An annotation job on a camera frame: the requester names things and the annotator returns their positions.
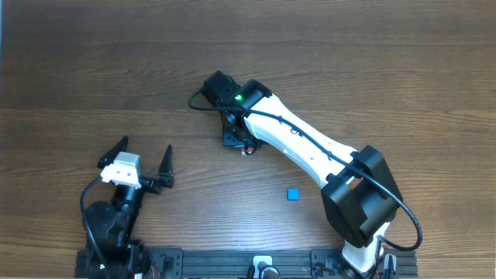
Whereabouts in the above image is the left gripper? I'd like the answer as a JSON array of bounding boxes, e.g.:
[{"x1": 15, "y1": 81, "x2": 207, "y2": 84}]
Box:
[{"x1": 96, "y1": 135, "x2": 175, "y2": 195}]

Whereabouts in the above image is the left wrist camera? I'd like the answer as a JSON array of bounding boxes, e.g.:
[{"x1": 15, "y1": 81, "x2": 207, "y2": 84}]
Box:
[{"x1": 99, "y1": 151, "x2": 143, "y2": 190}]

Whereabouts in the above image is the mounting rail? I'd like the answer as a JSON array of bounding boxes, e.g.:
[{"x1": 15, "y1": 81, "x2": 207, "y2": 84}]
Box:
[{"x1": 74, "y1": 247, "x2": 419, "y2": 279}]

